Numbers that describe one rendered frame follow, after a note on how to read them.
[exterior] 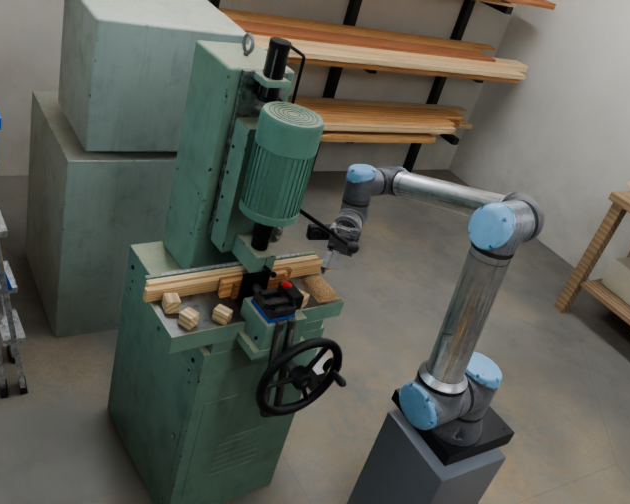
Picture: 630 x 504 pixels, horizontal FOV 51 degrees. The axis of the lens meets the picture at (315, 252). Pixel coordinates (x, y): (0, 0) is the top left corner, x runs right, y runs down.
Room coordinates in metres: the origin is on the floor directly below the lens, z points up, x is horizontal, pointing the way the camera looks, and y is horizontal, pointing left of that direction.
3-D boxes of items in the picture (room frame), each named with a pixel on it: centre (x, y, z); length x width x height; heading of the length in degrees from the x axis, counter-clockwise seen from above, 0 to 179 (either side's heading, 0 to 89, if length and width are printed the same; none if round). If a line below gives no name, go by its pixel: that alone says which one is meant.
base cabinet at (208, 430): (1.77, 0.25, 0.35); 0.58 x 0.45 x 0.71; 44
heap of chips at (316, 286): (1.77, -0.05, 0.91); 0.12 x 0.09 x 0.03; 44
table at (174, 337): (1.59, 0.12, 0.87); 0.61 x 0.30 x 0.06; 134
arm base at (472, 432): (1.69, -0.61, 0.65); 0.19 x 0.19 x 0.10
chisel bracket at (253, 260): (1.70, 0.18, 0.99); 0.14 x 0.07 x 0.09; 44
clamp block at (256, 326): (1.52, 0.06, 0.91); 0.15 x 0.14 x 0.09; 134
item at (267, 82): (1.79, 0.26, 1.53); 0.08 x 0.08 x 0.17; 44
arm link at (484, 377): (1.68, -0.60, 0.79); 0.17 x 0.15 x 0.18; 134
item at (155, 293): (1.68, 0.17, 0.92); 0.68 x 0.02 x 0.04; 134
